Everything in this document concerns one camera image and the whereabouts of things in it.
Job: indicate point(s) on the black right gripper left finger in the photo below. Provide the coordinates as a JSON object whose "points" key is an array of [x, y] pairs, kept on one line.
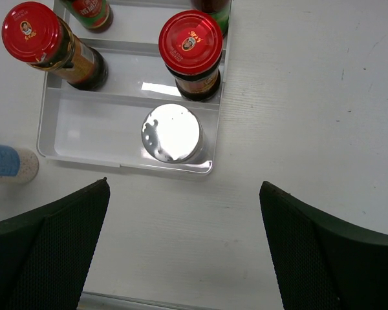
{"points": [[46, 253]]}

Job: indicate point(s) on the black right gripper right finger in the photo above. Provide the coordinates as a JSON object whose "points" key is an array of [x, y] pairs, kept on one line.
{"points": [[321, 261]]}

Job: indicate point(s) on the tall sauce bottle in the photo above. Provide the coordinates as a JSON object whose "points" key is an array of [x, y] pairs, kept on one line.
{"points": [[94, 15], [219, 10]]}

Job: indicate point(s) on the white shaker bottle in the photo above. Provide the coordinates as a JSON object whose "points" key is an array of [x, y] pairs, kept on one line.
{"points": [[173, 134], [17, 165]]}

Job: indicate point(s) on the red-lid sauce jar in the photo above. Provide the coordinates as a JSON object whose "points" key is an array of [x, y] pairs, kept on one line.
{"points": [[191, 46], [34, 34]]}

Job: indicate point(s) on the white tiered organizer tray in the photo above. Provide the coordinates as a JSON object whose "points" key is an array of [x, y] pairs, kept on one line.
{"points": [[104, 127]]}

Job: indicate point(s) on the aluminium front rail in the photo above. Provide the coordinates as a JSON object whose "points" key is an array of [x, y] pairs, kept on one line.
{"points": [[90, 300]]}

